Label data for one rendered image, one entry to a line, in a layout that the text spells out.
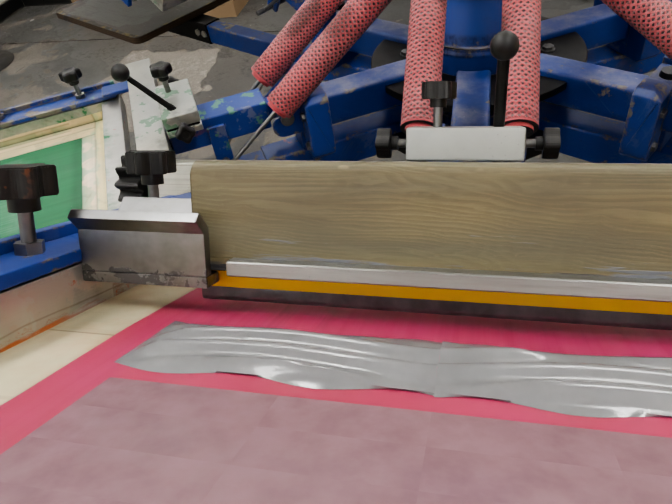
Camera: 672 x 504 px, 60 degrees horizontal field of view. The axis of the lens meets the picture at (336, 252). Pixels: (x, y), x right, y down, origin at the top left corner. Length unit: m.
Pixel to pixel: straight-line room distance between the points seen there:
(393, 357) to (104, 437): 0.15
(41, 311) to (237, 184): 0.15
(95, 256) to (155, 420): 0.18
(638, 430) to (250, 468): 0.17
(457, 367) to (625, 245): 0.13
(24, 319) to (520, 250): 0.31
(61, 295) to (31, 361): 0.07
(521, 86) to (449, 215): 0.43
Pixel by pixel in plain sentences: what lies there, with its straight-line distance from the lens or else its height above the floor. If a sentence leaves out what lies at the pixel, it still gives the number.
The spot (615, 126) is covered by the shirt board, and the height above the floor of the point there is 0.93.
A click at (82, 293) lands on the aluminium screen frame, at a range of 0.45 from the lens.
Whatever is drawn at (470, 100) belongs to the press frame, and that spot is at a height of 1.02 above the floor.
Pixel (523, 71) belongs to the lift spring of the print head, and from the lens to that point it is 0.79.
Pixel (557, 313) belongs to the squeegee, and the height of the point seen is 1.22.
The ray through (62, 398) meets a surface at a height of 1.28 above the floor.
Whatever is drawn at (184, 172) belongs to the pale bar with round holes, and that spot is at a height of 1.16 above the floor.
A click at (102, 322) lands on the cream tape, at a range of 0.43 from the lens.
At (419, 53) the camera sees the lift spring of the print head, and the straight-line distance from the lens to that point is 0.81.
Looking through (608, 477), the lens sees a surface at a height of 1.28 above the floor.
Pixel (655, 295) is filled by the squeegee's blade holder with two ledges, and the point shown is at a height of 1.25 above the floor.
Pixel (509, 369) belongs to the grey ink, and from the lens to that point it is 0.32.
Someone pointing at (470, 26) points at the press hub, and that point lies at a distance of 1.07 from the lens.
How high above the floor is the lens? 1.51
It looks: 43 degrees down
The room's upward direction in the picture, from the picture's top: 10 degrees counter-clockwise
